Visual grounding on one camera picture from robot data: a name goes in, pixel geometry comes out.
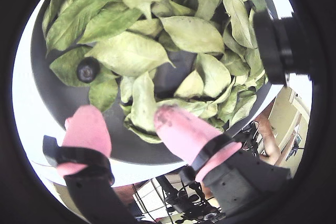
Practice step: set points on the gripper finger with pink sleeve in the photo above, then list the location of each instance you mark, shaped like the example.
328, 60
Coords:
183, 140
86, 129

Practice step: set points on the person's bare forearm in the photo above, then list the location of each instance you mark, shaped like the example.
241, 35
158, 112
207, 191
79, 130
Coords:
270, 140

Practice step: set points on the dark grey round bowl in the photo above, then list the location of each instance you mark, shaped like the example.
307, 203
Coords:
52, 95

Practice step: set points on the pile of green leaves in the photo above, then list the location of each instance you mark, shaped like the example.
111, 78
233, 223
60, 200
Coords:
131, 51

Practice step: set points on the dark blueberry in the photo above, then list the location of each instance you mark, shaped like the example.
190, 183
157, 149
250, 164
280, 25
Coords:
87, 70

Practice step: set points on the black handheld controller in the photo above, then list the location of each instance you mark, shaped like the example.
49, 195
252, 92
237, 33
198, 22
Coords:
250, 136

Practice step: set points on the black camera lens module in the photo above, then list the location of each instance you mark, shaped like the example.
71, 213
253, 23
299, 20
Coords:
273, 51

